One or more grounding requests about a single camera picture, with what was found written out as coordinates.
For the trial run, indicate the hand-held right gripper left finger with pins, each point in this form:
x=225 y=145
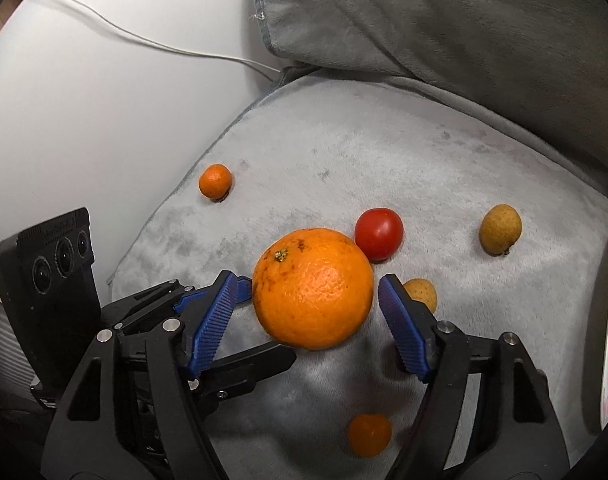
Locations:
x=211 y=325

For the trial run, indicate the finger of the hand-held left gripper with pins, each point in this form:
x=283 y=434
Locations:
x=254 y=362
x=191 y=301

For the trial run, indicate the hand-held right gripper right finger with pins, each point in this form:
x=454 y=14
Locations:
x=404 y=330

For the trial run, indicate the large orange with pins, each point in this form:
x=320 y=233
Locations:
x=314 y=290

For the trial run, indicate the red tomato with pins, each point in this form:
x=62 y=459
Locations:
x=381 y=230

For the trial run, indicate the small mandarin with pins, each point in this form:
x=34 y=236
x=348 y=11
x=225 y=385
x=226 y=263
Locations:
x=369 y=435
x=215 y=180

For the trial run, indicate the brown longan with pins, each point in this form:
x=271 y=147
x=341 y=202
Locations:
x=500 y=227
x=424 y=294

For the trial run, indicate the grey pillow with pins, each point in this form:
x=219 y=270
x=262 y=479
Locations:
x=434 y=20

